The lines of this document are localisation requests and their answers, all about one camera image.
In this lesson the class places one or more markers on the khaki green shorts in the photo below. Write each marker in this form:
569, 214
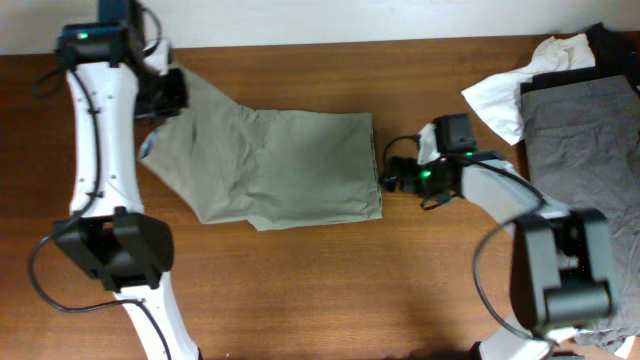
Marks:
276, 169

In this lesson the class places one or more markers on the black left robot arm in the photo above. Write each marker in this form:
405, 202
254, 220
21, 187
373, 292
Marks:
117, 78

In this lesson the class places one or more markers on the white cloth garment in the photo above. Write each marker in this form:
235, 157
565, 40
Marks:
496, 99

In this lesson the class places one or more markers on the black garment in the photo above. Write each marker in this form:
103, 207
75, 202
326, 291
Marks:
615, 54

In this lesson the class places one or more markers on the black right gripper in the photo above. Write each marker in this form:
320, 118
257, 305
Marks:
405, 173

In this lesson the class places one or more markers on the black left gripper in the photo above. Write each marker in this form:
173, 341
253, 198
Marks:
167, 92

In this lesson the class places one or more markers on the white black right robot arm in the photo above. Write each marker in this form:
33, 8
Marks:
562, 269

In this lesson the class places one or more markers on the grey shorts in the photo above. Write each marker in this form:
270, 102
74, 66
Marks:
582, 144

